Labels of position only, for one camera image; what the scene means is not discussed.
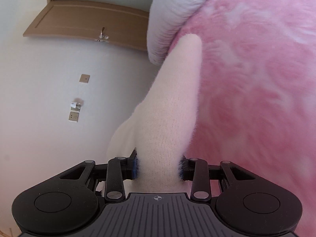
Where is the cream fluffy knit garment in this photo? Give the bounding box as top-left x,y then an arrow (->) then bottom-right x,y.
106,34 -> 202,193

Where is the pink floral fleece blanket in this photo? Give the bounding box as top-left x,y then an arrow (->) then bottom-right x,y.
177,0 -> 315,236

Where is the brown wooden door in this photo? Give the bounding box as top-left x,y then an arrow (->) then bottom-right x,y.
23,1 -> 149,51

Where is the white striped rolled quilt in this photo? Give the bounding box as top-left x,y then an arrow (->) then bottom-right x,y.
147,0 -> 207,66

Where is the wall socket with plug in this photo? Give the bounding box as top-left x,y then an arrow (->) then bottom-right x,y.
68,98 -> 84,122

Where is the beige wall switch plate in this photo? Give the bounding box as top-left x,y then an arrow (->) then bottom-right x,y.
79,74 -> 90,84

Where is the silver door handle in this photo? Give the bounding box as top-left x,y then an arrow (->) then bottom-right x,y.
96,27 -> 110,42

